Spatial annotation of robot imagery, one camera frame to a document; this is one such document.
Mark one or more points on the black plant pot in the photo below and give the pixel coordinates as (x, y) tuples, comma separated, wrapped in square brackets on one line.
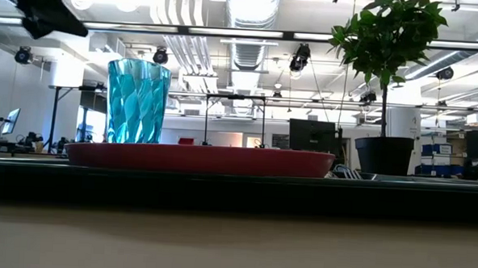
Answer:
[(383, 156)]

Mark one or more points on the black beam with light strips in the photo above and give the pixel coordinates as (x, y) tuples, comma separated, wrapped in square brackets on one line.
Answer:
[(183, 29)]

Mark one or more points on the small lit monitor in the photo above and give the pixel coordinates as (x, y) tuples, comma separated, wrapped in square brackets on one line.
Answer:
[(11, 121)]

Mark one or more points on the silver ventilation duct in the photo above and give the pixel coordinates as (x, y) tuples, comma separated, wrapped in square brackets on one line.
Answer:
[(252, 9)]

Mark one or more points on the dark green serving tray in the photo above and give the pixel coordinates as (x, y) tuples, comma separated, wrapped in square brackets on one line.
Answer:
[(220, 194)]

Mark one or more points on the green leafy plant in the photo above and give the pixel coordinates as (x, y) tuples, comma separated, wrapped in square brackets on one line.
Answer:
[(389, 35)]

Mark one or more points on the red bin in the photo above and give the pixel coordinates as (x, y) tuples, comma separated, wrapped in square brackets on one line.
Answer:
[(186, 141)]

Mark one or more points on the red round plate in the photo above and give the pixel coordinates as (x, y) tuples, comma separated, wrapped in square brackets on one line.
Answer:
[(201, 160)]

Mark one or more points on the blue faceted plastic cup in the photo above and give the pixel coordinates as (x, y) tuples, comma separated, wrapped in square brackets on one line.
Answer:
[(137, 101)]

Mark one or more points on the blue bin with white label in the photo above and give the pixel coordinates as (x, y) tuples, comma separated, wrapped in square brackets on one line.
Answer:
[(438, 149)]

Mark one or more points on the large black monitor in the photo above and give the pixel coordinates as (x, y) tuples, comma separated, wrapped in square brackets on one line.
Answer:
[(311, 135)]

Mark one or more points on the black ceiling spotlight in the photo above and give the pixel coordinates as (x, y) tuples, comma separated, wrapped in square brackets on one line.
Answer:
[(23, 55), (445, 73), (160, 56), (300, 58), (368, 97)]

